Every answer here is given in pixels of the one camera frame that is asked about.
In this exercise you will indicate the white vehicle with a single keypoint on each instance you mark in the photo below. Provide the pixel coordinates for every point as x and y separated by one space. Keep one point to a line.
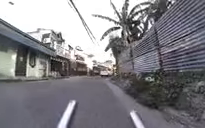
104 72

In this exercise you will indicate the row of distant buildings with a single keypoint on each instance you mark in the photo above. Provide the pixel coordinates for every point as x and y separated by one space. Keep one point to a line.
81 63

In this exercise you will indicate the pale concrete road edge strip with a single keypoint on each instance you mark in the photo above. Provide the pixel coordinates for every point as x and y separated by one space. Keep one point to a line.
133 101

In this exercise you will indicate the corrugated metal fence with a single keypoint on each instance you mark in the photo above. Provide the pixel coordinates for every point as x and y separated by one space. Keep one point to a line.
176 43

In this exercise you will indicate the grey asphalt road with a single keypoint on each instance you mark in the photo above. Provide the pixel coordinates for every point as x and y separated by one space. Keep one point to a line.
50 100

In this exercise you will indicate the pale green single-storey building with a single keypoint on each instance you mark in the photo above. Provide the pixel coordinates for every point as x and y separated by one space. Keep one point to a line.
13 56

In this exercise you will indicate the white multi-storey building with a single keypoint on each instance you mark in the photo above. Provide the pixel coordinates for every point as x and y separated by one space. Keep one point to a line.
53 50

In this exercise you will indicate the weedy rubble verge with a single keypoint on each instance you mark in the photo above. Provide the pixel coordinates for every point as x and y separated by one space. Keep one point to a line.
170 93

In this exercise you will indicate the robot's own part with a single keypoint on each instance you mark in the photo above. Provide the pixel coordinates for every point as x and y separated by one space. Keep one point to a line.
136 119
67 114

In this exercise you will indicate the banana palm trees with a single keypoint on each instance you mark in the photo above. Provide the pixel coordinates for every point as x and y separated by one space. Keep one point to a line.
131 23

